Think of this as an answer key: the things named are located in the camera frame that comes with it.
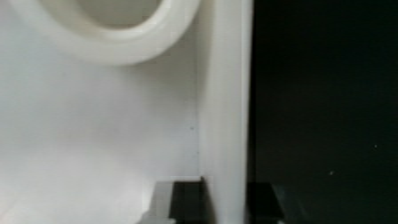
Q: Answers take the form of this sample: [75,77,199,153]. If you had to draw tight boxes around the white square tabletop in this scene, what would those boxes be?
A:
[0,0,254,224]

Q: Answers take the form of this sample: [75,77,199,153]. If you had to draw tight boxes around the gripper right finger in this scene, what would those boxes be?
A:
[247,182,284,224]

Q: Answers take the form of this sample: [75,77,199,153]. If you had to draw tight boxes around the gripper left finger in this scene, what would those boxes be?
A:
[140,181,210,224]

